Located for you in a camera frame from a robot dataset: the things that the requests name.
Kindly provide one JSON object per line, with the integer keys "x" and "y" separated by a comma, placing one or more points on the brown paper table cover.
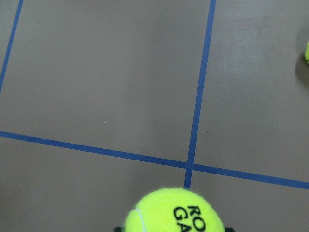
{"x": 103, "y": 101}

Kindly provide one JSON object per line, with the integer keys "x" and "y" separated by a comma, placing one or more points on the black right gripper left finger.
{"x": 119, "y": 229}

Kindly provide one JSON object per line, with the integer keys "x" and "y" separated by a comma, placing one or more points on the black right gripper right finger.
{"x": 229, "y": 229}

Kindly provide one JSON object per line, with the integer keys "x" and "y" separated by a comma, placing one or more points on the tennis ball from desk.
{"x": 173, "y": 210}

